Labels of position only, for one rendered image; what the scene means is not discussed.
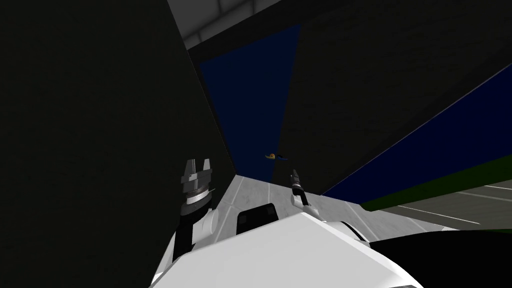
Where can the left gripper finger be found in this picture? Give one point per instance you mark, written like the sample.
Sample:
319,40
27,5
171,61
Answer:
206,165
190,166

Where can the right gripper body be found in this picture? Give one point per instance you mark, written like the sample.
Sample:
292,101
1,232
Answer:
295,178

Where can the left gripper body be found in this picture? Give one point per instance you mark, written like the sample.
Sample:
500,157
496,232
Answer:
196,182

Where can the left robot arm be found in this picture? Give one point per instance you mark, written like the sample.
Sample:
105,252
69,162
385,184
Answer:
196,208

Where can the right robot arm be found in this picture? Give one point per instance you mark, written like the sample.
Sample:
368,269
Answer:
440,260

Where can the dark blue door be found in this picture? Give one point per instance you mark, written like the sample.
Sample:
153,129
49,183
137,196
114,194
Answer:
248,104

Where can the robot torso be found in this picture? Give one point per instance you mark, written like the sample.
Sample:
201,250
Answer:
280,256

